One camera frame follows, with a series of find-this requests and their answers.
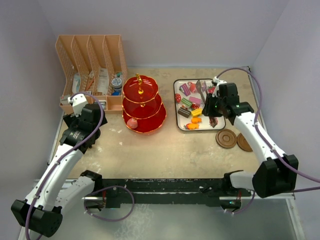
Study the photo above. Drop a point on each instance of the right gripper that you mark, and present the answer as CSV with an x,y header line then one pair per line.
x,y
207,111

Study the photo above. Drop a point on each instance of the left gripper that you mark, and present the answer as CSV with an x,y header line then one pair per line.
x,y
72,121

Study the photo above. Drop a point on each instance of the white strawberry enamel tray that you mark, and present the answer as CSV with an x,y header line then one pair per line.
x,y
178,95

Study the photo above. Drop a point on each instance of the metal serving tongs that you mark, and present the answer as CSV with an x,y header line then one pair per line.
x,y
212,120

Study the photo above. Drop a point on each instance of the pink heart cake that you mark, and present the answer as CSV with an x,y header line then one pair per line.
x,y
192,87

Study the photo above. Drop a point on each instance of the pink peach pastry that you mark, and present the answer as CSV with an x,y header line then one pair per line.
x,y
132,123

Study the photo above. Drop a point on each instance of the red three-tier cake stand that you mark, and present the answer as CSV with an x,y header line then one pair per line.
x,y
142,101

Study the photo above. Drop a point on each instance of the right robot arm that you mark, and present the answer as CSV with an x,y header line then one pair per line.
x,y
276,173

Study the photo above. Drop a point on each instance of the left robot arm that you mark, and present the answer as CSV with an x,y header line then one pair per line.
x,y
41,212

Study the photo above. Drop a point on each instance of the upper orange fish pastry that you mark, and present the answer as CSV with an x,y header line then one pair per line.
x,y
196,120

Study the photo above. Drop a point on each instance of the orange fish pastry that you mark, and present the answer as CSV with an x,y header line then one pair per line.
x,y
192,126
196,120

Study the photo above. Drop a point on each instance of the pink striped cake slice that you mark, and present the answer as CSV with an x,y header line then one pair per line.
x,y
195,100

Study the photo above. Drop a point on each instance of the lower orange fish pastry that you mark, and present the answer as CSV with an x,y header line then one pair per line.
x,y
192,126

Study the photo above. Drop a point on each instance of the green striped cake slice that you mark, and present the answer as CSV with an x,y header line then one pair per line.
x,y
185,103

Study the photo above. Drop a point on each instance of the chocolate cake slice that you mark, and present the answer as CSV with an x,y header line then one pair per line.
x,y
184,112

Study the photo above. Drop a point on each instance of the small carton box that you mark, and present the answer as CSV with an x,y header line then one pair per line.
x,y
64,100

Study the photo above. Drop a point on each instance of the purple striped cake slice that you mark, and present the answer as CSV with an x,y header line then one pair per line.
x,y
185,89

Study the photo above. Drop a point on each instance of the left brown round coaster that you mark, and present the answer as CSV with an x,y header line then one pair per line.
x,y
226,138

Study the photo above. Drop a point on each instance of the brown round coaster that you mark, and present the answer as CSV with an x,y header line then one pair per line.
x,y
243,144
226,138

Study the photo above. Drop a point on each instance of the white blue tube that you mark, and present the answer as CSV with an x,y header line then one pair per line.
x,y
76,82

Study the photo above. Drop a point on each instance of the right brown round coaster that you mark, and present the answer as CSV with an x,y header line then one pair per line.
x,y
243,144

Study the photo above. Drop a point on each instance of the peach desk file organizer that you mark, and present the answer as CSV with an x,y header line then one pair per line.
x,y
98,59

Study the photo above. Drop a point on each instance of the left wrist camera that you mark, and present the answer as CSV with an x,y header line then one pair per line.
x,y
78,102

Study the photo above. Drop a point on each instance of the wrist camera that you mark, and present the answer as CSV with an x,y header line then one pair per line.
x,y
216,81
78,102

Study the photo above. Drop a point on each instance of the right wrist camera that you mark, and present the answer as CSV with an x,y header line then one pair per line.
x,y
216,81

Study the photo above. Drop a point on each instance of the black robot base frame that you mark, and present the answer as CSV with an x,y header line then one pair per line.
x,y
211,192

